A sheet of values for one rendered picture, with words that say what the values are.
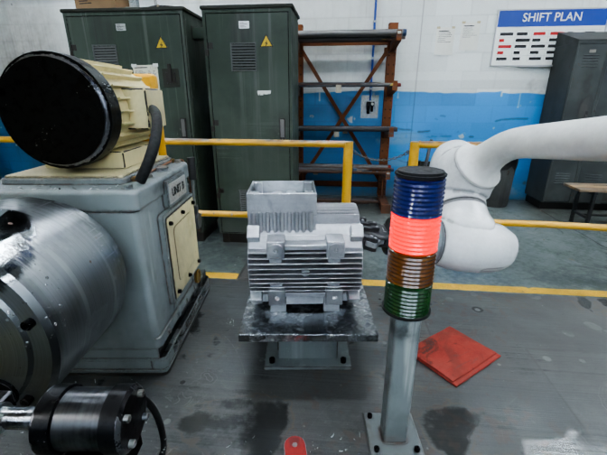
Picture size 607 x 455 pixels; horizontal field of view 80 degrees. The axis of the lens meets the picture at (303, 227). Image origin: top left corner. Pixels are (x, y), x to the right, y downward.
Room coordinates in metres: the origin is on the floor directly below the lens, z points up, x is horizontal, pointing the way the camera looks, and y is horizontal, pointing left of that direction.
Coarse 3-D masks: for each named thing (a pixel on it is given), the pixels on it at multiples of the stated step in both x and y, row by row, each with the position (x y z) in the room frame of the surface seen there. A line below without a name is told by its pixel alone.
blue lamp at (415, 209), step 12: (396, 180) 0.42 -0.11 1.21; (408, 180) 0.46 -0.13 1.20; (444, 180) 0.41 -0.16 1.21; (396, 192) 0.42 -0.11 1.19; (408, 192) 0.40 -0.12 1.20; (420, 192) 0.40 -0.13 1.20; (432, 192) 0.40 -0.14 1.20; (444, 192) 0.41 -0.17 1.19; (396, 204) 0.42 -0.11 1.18; (408, 204) 0.40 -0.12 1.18; (420, 204) 0.40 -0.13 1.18; (432, 204) 0.40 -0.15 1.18; (408, 216) 0.40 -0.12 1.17; (420, 216) 0.40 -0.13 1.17; (432, 216) 0.40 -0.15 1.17
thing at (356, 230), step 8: (352, 224) 0.59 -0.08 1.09; (360, 224) 0.59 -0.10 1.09; (248, 232) 0.58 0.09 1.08; (256, 232) 0.58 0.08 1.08; (352, 232) 0.58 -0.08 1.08; (360, 232) 0.58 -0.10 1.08; (248, 240) 0.58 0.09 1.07; (256, 240) 0.58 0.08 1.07; (352, 240) 0.59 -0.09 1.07; (360, 240) 0.59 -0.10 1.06; (256, 296) 0.58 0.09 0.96; (352, 296) 0.58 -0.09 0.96
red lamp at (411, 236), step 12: (396, 216) 0.42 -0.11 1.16; (396, 228) 0.41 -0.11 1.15; (408, 228) 0.40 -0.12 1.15; (420, 228) 0.40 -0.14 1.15; (432, 228) 0.40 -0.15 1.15; (396, 240) 0.41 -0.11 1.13; (408, 240) 0.40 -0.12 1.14; (420, 240) 0.40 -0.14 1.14; (432, 240) 0.40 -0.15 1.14; (408, 252) 0.40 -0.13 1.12; (420, 252) 0.40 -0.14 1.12; (432, 252) 0.40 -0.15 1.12
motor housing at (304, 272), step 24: (336, 216) 0.62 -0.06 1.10; (264, 240) 0.59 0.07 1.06; (288, 240) 0.59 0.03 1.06; (312, 240) 0.59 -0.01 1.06; (264, 264) 0.56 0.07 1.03; (288, 264) 0.56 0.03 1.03; (312, 264) 0.56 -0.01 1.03; (336, 264) 0.56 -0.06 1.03; (360, 264) 0.57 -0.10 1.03; (264, 288) 0.57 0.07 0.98; (288, 288) 0.57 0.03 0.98; (312, 288) 0.57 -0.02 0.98
